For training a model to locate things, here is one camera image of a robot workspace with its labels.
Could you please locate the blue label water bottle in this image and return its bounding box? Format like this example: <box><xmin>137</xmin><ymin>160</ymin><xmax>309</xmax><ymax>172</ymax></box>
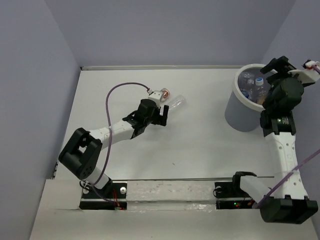
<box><xmin>249</xmin><ymin>77</ymin><xmax>267</xmax><ymax>103</ymax></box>

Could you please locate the clear bottle white cap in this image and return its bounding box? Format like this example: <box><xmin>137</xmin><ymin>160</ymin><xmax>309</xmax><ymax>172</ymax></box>
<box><xmin>166</xmin><ymin>94</ymin><xmax>186</xmax><ymax>113</ymax></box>

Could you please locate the small red-cap bottle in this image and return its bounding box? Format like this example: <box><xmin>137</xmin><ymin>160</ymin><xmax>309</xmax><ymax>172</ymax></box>
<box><xmin>160</xmin><ymin>88</ymin><xmax>171</xmax><ymax>103</ymax></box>

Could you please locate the clear crushed bottle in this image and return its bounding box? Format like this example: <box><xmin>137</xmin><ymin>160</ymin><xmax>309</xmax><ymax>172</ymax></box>
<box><xmin>237</xmin><ymin>71</ymin><xmax>255</xmax><ymax>93</ymax></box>

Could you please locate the orange juice bottle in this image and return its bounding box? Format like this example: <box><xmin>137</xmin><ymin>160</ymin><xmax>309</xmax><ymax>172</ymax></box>
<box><xmin>256</xmin><ymin>95</ymin><xmax>266</xmax><ymax>105</ymax></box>

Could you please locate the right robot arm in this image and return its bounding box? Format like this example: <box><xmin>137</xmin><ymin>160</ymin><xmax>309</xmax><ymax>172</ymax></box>
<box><xmin>230</xmin><ymin>56</ymin><xmax>320</xmax><ymax>225</ymax></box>

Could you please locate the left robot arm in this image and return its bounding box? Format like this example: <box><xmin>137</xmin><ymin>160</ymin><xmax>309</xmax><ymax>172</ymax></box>
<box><xmin>58</xmin><ymin>99</ymin><xmax>169</xmax><ymax>198</ymax></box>

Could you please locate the white round bin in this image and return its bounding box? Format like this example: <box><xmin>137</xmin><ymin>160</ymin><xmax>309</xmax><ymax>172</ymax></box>
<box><xmin>224</xmin><ymin>63</ymin><xmax>275</xmax><ymax>132</ymax></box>

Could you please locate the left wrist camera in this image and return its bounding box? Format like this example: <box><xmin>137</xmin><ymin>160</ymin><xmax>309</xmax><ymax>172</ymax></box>
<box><xmin>148</xmin><ymin>90</ymin><xmax>164</xmax><ymax>107</ymax></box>

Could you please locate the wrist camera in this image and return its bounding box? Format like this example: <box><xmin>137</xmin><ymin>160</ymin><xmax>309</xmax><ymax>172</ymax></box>
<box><xmin>148</xmin><ymin>90</ymin><xmax>164</xmax><ymax>107</ymax></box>
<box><xmin>288</xmin><ymin>60</ymin><xmax>320</xmax><ymax>85</ymax></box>

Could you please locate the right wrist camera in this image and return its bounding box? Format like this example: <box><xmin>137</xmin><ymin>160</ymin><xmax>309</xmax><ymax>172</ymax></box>
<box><xmin>288</xmin><ymin>60</ymin><xmax>320</xmax><ymax>85</ymax></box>

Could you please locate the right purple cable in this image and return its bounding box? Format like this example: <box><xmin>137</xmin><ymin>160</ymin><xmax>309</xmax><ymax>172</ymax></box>
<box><xmin>252</xmin><ymin>62</ymin><xmax>320</xmax><ymax>210</ymax></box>

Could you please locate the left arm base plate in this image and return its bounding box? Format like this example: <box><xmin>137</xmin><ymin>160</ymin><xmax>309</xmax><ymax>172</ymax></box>
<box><xmin>79</xmin><ymin>180</ymin><xmax>128</xmax><ymax>211</ymax></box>

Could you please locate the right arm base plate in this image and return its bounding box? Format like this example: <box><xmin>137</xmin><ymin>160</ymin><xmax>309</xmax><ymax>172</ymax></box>
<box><xmin>212</xmin><ymin>179</ymin><xmax>268</xmax><ymax>210</ymax></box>

